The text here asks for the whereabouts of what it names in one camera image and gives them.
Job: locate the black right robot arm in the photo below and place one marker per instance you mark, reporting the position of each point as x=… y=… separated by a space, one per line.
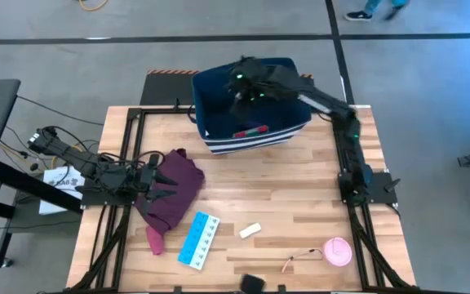
x=349 y=139

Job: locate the blue white pill organizer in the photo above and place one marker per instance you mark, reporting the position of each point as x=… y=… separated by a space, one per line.
x=198 y=241

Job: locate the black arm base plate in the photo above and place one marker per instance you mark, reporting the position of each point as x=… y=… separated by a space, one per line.
x=108 y=199
x=382 y=188

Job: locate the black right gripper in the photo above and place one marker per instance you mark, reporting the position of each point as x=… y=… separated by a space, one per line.
x=251 y=87

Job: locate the black table-level camera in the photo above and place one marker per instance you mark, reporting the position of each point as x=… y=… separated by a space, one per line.
x=253 y=283

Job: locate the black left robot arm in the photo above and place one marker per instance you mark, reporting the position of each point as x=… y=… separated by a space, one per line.
x=76 y=157

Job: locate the purple cloth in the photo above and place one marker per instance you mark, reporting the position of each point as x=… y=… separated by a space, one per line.
x=178 y=192

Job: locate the navy white striped fabric basket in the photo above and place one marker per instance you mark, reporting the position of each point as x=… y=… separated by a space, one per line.
x=255 y=143

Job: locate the white eraser block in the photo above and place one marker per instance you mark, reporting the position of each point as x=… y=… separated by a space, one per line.
x=250 y=230

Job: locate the white printed paper sheet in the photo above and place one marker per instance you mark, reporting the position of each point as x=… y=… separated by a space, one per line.
x=61 y=179

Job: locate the person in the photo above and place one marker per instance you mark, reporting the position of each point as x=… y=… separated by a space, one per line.
x=357 y=16

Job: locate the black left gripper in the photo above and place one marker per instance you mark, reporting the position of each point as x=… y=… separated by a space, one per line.
x=148 y=175

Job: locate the black mat with hazard stripes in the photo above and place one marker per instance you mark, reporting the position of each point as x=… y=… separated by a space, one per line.
x=165 y=90

